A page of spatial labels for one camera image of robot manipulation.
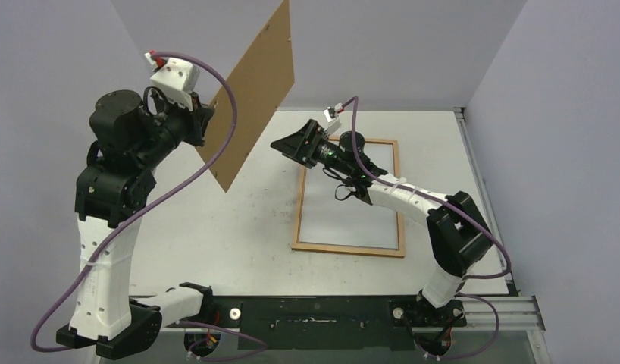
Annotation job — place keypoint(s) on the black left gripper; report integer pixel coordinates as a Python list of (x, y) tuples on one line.
[(198, 119)]

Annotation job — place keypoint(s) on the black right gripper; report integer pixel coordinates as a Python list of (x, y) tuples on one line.
[(310, 143)]

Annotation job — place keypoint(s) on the printed photo sheet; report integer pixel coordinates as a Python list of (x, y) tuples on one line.
[(328, 216)]

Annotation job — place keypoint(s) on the wooden picture frame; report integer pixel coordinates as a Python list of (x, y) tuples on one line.
[(327, 248)]

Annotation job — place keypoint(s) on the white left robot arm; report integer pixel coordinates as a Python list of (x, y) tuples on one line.
[(134, 133)]

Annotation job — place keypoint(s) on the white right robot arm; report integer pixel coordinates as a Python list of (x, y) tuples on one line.
[(458, 234)]

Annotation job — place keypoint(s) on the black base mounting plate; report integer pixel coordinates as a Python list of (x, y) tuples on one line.
[(333, 322)]

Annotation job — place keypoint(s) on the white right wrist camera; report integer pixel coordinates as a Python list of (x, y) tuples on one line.
[(332, 117)]

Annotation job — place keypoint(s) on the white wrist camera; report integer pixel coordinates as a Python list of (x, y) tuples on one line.
[(177, 79), (332, 117)]

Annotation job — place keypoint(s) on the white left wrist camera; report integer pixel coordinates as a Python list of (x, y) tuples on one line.
[(177, 79)]

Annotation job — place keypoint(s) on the aluminium front rail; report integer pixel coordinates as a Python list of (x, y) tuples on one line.
[(482, 313)]

